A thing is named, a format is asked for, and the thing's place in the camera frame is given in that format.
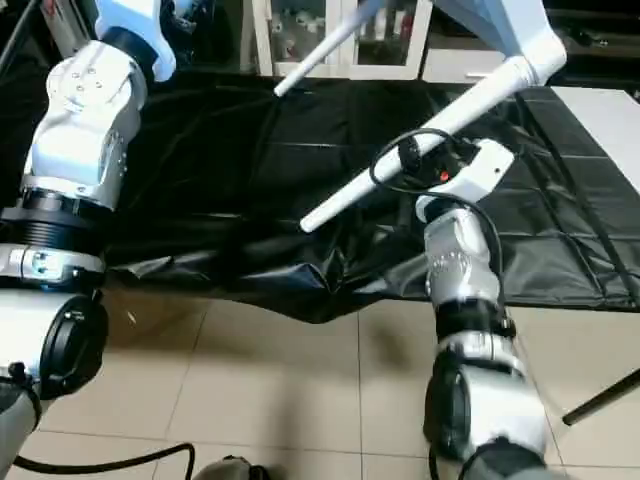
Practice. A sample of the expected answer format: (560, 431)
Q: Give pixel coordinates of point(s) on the white glass door cabinet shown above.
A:
(340, 65)

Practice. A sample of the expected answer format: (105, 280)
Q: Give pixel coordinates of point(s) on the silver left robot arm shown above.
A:
(80, 125)

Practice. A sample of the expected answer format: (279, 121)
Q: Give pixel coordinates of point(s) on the black metal table frame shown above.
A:
(605, 397)

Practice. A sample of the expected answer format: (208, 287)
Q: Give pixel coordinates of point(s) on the metal framed glass panel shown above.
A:
(65, 25)

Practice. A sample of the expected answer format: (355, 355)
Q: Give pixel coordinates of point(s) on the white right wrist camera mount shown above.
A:
(480, 170)

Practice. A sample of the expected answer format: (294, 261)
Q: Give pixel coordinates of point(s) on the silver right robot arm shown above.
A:
(465, 280)

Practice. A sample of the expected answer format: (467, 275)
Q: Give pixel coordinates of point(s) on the black work mat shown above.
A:
(250, 175)

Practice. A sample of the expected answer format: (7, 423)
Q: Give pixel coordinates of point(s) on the white drawer unit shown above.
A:
(450, 67)

